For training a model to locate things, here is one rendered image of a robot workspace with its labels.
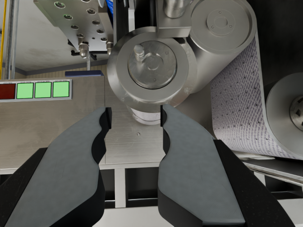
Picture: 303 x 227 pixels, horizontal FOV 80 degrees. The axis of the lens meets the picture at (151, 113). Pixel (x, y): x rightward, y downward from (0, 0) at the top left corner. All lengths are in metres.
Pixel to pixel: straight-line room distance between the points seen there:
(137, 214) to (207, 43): 0.53
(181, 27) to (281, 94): 0.20
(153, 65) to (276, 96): 0.21
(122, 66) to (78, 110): 0.39
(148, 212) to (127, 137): 0.25
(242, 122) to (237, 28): 0.17
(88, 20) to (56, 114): 0.31
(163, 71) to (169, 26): 0.06
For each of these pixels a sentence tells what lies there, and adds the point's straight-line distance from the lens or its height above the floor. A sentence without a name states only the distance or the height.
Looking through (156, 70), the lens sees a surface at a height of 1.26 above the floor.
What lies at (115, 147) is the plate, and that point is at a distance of 0.62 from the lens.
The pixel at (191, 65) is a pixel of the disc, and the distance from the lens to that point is 0.31.
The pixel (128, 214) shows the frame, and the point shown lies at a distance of 0.66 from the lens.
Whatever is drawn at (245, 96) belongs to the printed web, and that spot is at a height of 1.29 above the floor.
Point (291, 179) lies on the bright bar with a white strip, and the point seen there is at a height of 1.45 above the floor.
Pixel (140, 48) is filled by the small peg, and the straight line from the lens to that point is 0.27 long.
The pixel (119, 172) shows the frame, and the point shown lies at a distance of 0.63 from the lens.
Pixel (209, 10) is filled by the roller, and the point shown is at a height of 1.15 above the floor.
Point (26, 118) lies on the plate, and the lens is 0.74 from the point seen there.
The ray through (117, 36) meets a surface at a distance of 0.35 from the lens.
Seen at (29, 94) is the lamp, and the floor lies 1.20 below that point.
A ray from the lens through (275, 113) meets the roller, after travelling 0.36.
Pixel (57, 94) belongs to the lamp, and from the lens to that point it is 0.69.
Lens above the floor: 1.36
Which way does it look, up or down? 8 degrees down
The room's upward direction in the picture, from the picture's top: 177 degrees clockwise
